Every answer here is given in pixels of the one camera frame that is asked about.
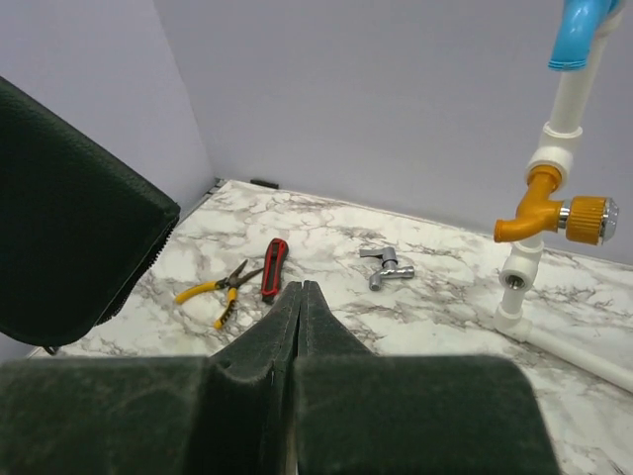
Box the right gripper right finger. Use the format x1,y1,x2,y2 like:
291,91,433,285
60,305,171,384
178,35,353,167
294,281,560,474

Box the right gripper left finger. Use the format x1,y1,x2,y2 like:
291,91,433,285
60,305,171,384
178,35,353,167
1,282,302,474

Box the black zip tool case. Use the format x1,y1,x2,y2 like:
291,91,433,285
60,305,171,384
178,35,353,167
1,81,180,354

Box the silver metal faucet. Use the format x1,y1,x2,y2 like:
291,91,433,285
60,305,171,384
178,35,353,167
359,246,415,292

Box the red black utility knife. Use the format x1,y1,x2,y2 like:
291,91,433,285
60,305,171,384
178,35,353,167
260,237,289,305

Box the orange faucet on pipe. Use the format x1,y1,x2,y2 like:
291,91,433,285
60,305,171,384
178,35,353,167
494,165,619,245

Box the blue valve on pipe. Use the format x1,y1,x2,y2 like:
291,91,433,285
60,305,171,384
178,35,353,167
548,0,625,72

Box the yellow handled pliers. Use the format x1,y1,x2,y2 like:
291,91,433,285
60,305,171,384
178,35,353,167
174,258,266,331

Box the aluminium frame rail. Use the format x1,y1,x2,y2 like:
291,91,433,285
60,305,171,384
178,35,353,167
176,178,226,223

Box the white PVC pipe frame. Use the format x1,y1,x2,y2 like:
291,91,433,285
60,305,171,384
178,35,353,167
493,4,632,391

